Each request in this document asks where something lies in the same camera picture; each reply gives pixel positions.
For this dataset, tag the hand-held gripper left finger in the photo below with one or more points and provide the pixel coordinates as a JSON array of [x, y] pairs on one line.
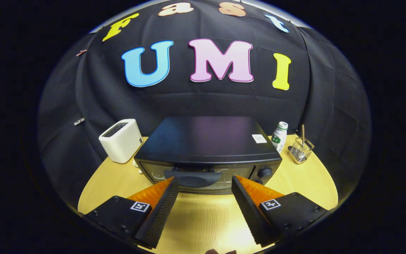
[[162, 213]]

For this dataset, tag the white cloth clip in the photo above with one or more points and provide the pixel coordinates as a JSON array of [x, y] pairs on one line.
[[79, 121]]

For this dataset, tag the black backdrop cloth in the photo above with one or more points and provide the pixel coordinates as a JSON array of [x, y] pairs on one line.
[[330, 88]]

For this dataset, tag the wooden stick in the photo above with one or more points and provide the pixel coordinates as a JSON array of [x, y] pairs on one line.
[[303, 132]]

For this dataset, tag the pink cloth clip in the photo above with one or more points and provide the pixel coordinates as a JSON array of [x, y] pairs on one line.
[[81, 52]]

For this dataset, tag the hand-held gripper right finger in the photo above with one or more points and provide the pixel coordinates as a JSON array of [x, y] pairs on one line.
[[248, 213]]

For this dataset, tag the black toaster oven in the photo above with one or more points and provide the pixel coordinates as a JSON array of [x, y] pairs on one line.
[[206, 141]]

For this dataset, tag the white slot toaster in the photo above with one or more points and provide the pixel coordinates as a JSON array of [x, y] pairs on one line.
[[122, 144]]

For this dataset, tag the white drink bottle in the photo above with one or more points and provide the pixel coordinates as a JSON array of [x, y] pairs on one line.
[[278, 139]]

